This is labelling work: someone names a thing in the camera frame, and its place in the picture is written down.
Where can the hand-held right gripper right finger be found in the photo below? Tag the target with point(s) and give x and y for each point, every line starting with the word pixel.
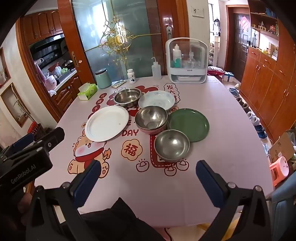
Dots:
pixel 212 183

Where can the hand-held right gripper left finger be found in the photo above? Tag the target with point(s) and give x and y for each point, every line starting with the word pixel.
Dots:
pixel 86 180

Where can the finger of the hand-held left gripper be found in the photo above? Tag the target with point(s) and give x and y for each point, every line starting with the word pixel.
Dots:
pixel 23 141
pixel 52 137

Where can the round steel bowl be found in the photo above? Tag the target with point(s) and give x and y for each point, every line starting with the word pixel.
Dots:
pixel 172 144

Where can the white plate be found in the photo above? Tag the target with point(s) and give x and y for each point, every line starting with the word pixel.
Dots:
pixel 106 124

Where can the green plate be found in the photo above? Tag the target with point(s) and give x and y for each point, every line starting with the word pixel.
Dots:
pixel 192 122

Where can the shallow steel bowl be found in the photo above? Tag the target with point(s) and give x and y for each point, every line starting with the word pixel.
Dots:
pixel 127 96

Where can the pink-sided steel bowl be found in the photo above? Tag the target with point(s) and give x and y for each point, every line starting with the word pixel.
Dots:
pixel 150 118

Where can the white ceramic bowl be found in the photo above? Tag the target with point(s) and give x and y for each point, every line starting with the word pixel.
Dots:
pixel 157 99

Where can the wooden kitchen base cabinet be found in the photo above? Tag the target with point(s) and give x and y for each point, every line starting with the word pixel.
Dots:
pixel 67 92

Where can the person's dark clothing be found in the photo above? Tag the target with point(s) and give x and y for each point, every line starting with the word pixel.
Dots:
pixel 120 220

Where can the pink patterned pot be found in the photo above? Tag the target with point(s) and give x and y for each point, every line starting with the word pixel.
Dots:
pixel 49 82

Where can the green tissue box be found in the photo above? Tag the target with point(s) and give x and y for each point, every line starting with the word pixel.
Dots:
pixel 86 91

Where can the pink plastic stool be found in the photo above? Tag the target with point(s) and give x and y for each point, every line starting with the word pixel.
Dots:
pixel 281 165

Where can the row of shoes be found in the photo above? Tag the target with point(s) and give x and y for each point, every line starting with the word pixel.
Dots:
pixel 253 119

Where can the cardboard box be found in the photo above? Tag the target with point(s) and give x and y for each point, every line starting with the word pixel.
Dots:
pixel 278 146

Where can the teal canister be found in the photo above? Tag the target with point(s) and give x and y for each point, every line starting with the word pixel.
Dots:
pixel 103 80

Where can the blue chair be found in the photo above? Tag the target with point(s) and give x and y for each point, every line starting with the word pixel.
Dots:
pixel 285 208

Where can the pill blister pack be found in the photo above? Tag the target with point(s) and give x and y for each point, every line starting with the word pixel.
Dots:
pixel 118 83

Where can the white pill bottle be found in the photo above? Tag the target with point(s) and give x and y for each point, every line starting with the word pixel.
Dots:
pixel 131 77

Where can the white bottle sterilizer cabinet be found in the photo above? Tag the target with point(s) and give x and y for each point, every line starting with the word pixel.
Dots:
pixel 187 77

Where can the tall wooden cabinet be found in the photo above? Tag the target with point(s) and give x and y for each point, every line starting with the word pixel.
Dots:
pixel 266 81

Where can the clear squeeze bottle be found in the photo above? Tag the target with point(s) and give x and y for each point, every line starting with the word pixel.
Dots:
pixel 156 70

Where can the clear baby bottle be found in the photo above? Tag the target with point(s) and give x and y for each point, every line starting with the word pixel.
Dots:
pixel 191 60

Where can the frosted glass sliding door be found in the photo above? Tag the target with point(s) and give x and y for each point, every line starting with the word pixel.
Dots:
pixel 138 46

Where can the white bottle teal label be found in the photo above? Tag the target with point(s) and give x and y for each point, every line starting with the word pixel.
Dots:
pixel 177 55

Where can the dark entry door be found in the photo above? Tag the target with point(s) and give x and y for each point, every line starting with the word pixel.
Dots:
pixel 240 46

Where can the wooden framed wall panel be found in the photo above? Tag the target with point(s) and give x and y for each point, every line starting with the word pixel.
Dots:
pixel 15 104

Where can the wooden kitchen wall cabinet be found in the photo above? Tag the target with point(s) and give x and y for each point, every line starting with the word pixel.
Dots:
pixel 44 23

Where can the white wall switch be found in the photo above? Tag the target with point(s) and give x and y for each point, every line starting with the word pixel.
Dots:
pixel 198 12

